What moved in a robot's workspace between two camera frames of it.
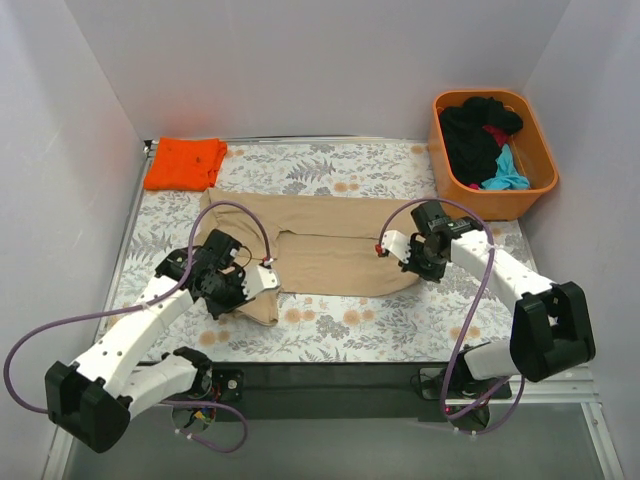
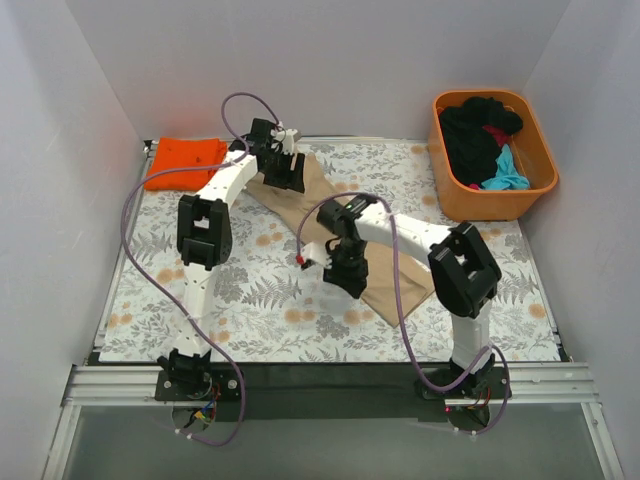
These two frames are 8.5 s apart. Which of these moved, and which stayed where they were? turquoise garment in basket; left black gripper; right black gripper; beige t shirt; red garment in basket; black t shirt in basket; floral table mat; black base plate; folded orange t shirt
Moved: left black gripper; beige t shirt; right black gripper
Stayed: floral table mat; black base plate; turquoise garment in basket; red garment in basket; black t shirt in basket; folded orange t shirt
